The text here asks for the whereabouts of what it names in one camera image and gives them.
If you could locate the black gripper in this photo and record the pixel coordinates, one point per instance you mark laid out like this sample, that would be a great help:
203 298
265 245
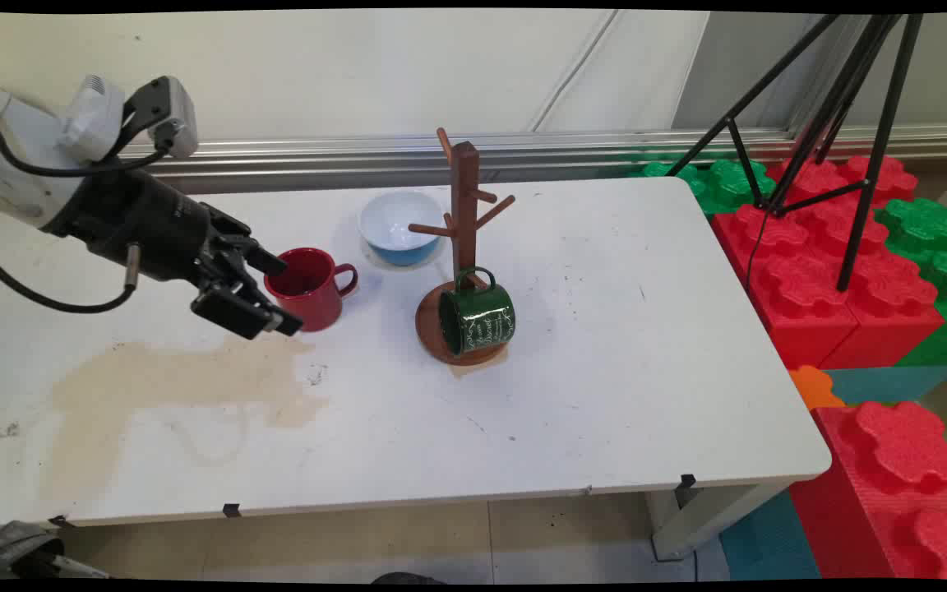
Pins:
140 222

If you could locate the green enamel mug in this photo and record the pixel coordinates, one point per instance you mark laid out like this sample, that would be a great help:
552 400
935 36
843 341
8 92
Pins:
478 321

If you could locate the red mug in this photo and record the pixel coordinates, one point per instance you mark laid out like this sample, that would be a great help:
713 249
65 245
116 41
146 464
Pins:
313 292

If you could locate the white and blue bowl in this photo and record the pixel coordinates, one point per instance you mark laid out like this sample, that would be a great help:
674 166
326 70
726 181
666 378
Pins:
399 226

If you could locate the wooden mug tree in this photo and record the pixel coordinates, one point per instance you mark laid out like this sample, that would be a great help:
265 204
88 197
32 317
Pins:
465 189

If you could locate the black round object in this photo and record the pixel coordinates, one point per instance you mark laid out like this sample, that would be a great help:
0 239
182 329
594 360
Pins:
408 579

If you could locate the grey bag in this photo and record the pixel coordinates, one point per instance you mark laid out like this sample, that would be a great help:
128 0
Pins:
17 547

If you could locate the green foam block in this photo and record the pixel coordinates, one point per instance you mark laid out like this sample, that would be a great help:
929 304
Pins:
938 247
724 181

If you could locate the white table leg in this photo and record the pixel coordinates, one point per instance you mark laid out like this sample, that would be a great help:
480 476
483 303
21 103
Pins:
704 518

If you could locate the large red foam block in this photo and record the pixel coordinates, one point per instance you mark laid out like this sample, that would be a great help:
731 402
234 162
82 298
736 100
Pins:
819 279

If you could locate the orange foam piece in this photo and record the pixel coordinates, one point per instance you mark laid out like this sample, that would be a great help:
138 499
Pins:
815 386

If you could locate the teal foam mat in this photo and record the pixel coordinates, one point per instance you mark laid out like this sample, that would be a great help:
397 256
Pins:
893 382
769 538

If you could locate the black tripod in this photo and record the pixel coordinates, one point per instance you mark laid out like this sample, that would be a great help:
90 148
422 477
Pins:
860 123

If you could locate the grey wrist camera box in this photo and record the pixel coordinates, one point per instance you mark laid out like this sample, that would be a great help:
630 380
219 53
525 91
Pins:
173 111

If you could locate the aluminium wall rail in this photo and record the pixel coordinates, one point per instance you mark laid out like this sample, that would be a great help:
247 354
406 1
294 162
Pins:
523 152

